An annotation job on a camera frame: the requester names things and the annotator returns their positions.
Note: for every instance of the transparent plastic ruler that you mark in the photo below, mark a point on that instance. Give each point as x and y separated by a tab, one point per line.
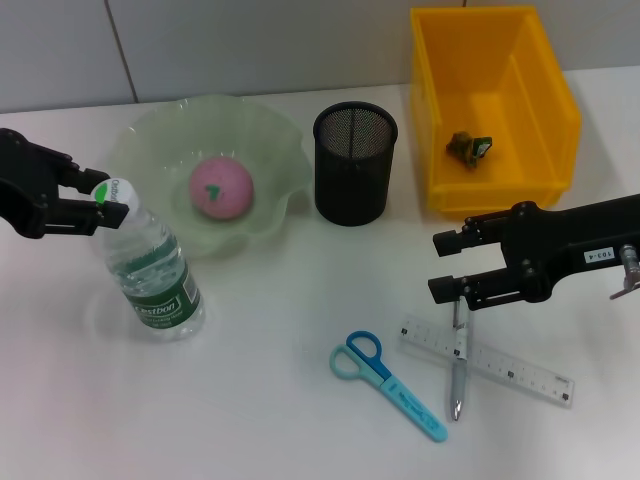
530	380

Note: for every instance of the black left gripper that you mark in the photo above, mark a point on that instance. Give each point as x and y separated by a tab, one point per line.
22	185

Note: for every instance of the clear water bottle green label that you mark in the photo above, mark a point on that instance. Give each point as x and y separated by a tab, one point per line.
155	280

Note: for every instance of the green glass fruit plate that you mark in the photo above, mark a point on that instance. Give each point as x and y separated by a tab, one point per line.
270	165

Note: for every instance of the yellow plastic bin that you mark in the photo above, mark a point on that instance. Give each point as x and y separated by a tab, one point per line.
545	125

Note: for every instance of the pink toy peach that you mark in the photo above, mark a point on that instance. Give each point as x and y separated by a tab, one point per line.
222	187

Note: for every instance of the black mesh pen holder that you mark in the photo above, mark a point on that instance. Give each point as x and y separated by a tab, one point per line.
352	170

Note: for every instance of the blue scissors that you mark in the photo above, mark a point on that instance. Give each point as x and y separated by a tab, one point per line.
400	395

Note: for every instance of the silver pen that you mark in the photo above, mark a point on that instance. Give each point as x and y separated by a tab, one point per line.
459	385

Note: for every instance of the green plastic wrapper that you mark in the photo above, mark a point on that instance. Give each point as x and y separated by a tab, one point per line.
465	147

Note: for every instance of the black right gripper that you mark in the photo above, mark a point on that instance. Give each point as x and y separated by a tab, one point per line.
565	245

